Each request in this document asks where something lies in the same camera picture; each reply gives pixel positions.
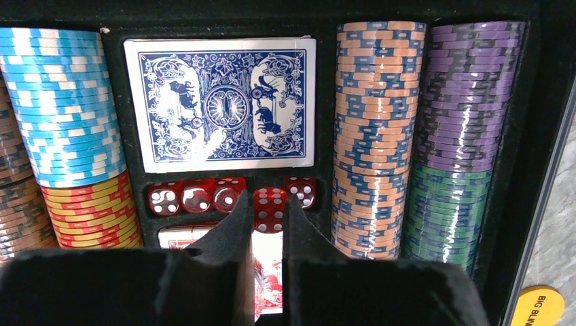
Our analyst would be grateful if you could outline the blue playing card deck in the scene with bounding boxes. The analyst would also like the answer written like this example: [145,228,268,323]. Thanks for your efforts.
[124,37,317,173]

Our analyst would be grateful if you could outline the black poker set case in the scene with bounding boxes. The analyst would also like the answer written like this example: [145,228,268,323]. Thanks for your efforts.
[1,1,575,325]

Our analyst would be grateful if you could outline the light blue chip stack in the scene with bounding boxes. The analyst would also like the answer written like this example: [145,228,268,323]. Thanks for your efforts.
[1,27,126,188]

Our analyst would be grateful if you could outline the red playing card deck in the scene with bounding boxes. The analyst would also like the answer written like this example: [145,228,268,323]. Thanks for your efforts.
[158,222,283,320]

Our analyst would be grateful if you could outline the brown grey chip row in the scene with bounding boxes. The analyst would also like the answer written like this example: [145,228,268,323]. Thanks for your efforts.
[1,80,57,266]

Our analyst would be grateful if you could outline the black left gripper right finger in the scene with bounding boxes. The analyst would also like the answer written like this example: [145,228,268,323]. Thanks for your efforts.
[283,196,488,325]

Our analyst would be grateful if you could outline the green chip stack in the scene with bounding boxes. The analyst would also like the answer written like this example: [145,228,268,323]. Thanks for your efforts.
[401,163,492,273]

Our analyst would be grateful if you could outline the red translucent die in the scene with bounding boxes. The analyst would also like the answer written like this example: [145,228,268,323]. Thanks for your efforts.
[253,187,288,234]

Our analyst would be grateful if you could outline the yellow big blind button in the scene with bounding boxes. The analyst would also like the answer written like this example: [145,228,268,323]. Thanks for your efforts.
[511,285,565,326]

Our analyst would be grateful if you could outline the purple chip stack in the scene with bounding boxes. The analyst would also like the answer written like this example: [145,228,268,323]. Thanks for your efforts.
[414,21,526,177]

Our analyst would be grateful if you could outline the orange yellow chip stack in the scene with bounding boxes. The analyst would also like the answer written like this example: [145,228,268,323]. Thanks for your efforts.
[41,171,143,249]

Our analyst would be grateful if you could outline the brown blue chip row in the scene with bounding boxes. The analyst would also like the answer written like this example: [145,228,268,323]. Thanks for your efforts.
[331,20,427,260]

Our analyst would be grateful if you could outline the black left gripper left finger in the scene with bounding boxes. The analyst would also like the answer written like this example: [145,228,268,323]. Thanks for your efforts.
[1,192,254,325]

